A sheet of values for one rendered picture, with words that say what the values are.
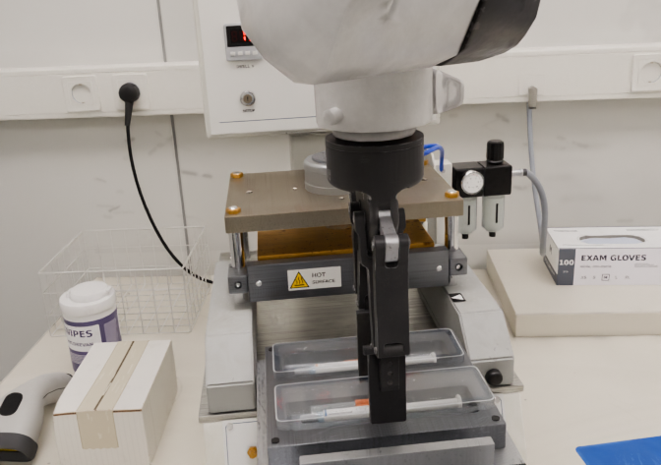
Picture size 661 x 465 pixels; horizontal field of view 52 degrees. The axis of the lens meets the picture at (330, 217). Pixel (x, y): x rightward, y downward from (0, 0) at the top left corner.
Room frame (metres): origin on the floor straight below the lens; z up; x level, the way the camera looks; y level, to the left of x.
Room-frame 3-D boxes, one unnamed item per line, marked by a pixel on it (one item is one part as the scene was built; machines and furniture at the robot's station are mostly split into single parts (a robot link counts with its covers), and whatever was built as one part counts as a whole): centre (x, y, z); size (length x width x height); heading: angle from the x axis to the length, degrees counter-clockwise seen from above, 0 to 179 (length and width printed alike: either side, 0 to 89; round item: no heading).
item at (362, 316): (0.54, -0.03, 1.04); 0.03 x 0.01 x 0.07; 95
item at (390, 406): (0.48, -0.04, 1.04); 0.03 x 0.01 x 0.07; 95
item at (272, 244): (0.81, -0.02, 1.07); 0.22 x 0.17 x 0.10; 95
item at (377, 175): (0.51, -0.04, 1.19); 0.08 x 0.08 x 0.09
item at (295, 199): (0.85, -0.03, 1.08); 0.31 x 0.24 x 0.13; 95
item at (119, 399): (0.85, 0.31, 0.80); 0.19 x 0.13 x 0.09; 176
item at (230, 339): (0.73, 0.12, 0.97); 0.25 x 0.05 x 0.07; 5
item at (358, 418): (0.51, -0.04, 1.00); 0.18 x 0.06 x 0.02; 95
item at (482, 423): (0.55, -0.03, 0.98); 0.20 x 0.17 x 0.03; 95
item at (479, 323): (0.75, -0.15, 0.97); 0.26 x 0.05 x 0.07; 5
